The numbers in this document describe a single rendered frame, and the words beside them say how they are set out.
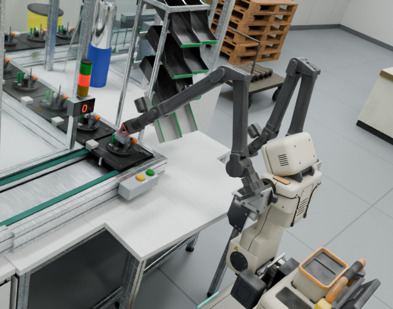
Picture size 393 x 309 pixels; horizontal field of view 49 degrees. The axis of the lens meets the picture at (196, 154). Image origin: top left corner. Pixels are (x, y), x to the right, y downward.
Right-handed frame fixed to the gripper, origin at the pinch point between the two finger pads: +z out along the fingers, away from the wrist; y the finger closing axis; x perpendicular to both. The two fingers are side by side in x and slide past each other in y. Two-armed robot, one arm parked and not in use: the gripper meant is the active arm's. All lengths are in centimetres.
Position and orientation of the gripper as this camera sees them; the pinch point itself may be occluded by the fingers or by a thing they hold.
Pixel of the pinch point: (123, 131)
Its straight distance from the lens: 214.4
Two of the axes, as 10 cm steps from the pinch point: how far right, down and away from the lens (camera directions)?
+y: -5.5, 2.8, -7.8
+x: 4.1, 9.1, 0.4
